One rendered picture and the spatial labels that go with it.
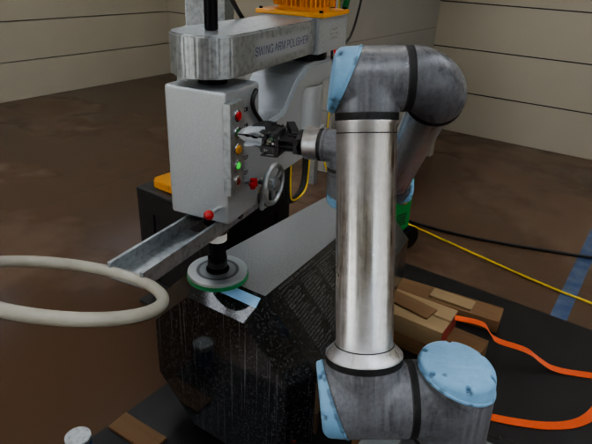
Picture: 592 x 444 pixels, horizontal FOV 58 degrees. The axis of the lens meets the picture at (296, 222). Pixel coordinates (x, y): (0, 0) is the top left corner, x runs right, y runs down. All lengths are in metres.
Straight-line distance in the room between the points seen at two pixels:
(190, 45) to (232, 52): 0.12
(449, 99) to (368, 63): 0.16
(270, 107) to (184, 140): 0.41
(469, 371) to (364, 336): 0.21
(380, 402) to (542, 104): 5.95
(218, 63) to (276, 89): 0.49
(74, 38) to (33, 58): 0.69
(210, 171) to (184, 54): 0.35
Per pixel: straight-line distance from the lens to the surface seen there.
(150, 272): 1.51
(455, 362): 1.10
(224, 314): 1.96
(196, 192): 1.74
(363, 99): 0.95
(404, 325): 2.94
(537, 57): 6.74
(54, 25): 8.52
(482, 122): 7.00
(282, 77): 2.06
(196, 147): 1.68
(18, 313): 1.15
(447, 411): 1.08
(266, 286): 1.96
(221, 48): 1.57
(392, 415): 1.06
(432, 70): 0.98
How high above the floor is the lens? 1.87
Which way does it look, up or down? 26 degrees down
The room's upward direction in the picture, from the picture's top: 3 degrees clockwise
